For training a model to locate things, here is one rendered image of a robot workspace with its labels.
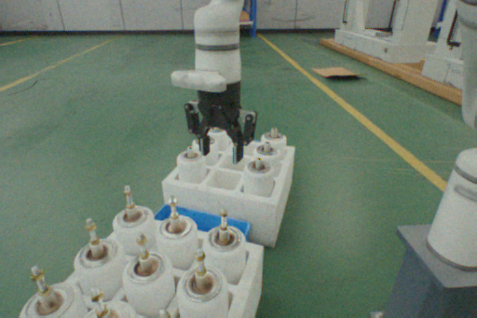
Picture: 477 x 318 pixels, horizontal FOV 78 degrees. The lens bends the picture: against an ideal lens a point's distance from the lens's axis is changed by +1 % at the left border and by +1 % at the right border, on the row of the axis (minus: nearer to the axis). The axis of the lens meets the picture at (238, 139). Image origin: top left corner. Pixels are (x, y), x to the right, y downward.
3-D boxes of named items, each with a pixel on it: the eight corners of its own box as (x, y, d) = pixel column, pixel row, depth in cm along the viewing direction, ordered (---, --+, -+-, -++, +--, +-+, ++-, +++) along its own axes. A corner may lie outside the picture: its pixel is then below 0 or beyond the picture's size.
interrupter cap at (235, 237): (247, 236, 66) (247, 233, 66) (228, 258, 61) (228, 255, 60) (221, 223, 70) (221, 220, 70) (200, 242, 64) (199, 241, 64)
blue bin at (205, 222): (251, 251, 94) (252, 222, 89) (240, 279, 85) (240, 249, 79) (169, 229, 103) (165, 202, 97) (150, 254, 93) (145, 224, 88)
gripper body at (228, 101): (251, 73, 50) (250, 123, 54) (209, 67, 54) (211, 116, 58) (230, 83, 44) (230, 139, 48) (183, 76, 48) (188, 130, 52)
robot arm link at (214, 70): (169, 86, 45) (164, 45, 42) (207, 71, 54) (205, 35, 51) (220, 94, 41) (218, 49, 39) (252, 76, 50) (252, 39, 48)
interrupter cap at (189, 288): (183, 307, 51) (182, 305, 51) (181, 271, 58) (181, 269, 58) (225, 299, 53) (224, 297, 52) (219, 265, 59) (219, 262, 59)
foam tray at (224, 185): (292, 183, 128) (294, 146, 120) (274, 249, 95) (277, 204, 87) (209, 169, 139) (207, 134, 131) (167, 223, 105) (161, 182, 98)
